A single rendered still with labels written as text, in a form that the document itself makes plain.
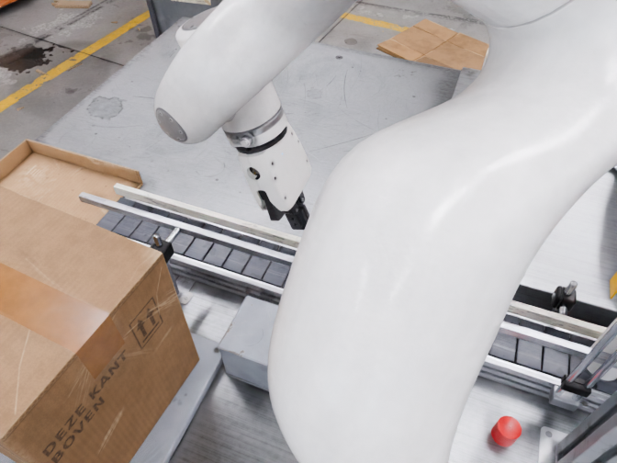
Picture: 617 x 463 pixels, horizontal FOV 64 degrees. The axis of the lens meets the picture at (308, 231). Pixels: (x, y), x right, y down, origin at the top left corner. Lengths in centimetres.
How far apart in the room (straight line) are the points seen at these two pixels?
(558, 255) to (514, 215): 79
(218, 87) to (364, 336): 36
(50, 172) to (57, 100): 192
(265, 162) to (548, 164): 48
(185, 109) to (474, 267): 40
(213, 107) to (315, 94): 85
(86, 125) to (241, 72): 89
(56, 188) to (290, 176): 64
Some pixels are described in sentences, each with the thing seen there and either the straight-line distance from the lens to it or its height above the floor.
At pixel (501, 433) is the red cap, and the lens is 80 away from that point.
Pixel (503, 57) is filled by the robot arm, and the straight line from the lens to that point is 27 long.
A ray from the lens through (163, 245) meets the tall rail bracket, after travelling 82.
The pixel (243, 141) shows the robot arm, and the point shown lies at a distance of 64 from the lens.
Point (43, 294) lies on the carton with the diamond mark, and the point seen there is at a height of 112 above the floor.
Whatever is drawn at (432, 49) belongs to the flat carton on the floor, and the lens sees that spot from 337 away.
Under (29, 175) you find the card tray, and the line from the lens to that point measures 126.
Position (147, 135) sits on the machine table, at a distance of 128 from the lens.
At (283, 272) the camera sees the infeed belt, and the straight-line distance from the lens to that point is 87.
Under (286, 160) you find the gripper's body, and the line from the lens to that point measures 69.
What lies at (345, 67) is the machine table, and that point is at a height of 83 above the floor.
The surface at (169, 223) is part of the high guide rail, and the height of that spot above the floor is 96.
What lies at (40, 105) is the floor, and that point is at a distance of 315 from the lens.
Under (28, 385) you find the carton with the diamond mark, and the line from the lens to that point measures 56.
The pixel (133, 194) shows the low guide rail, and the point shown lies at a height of 91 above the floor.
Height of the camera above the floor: 157
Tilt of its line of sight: 49 degrees down
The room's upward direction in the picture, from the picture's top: straight up
